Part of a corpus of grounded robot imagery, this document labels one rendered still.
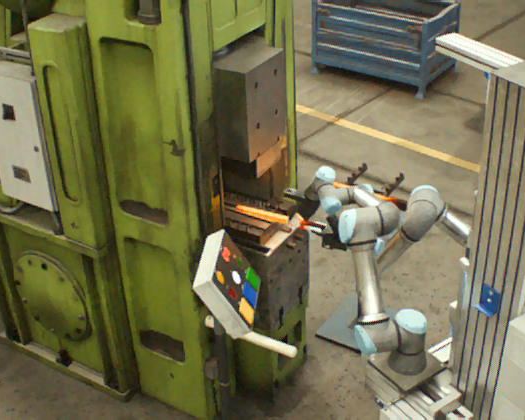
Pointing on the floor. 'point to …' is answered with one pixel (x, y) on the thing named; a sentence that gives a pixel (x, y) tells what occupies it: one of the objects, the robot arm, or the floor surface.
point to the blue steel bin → (384, 38)
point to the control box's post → (223, 368)
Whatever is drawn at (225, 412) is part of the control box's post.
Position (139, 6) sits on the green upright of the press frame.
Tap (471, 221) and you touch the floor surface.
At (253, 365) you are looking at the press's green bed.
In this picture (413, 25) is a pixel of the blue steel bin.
